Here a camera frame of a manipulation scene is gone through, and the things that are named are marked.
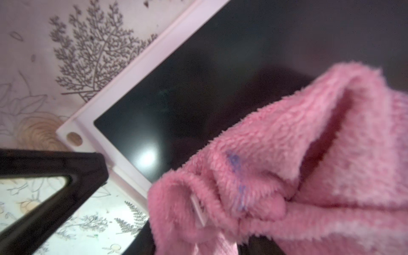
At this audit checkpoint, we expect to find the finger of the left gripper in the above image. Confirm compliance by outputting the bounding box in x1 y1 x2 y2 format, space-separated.
1 149 109 255

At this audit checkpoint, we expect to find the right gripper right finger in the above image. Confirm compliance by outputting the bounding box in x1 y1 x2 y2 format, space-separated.
237 236 285 255

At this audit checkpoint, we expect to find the pink fluffy cloth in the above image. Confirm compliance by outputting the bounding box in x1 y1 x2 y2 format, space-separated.
148 62 408 255

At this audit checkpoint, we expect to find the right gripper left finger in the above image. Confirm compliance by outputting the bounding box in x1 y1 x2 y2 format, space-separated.
122 221 156 255

